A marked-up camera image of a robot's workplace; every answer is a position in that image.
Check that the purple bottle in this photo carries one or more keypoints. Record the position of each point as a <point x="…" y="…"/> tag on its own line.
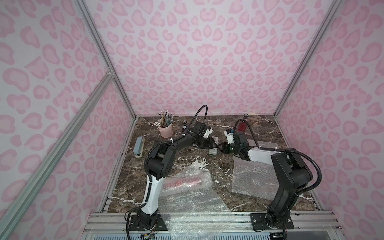
<point x="185" y="126"/>

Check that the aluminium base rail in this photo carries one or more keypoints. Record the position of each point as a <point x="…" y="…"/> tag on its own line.
<point x="307" y="225"/>

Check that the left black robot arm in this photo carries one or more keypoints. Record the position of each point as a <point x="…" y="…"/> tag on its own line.
<point x="159" y="163"/>

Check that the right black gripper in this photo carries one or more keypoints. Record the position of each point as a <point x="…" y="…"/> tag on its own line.
<point x="225" y="147"/>

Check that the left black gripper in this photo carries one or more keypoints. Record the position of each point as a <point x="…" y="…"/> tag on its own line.
<point x="207" y="142"/>

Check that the grey stapler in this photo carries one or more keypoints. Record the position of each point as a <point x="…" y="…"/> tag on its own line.
<point x="139" y="146"/>

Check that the bubble wrap sheet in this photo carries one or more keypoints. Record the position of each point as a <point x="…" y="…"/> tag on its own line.
<point x="256" y="177"/>
<point x="192" y="198"/>

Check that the pink pencil cup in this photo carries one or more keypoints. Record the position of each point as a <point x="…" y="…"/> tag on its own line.
<point x="165" y="132"/>

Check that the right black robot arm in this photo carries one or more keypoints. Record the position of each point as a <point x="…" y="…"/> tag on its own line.
<point x="296" y="174"/>

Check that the white tape dispenser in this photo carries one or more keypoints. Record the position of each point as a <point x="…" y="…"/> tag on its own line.
<point x="213" y="146"/>

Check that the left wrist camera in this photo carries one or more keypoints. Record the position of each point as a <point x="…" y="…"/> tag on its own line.
<point x="208" y="131"/>

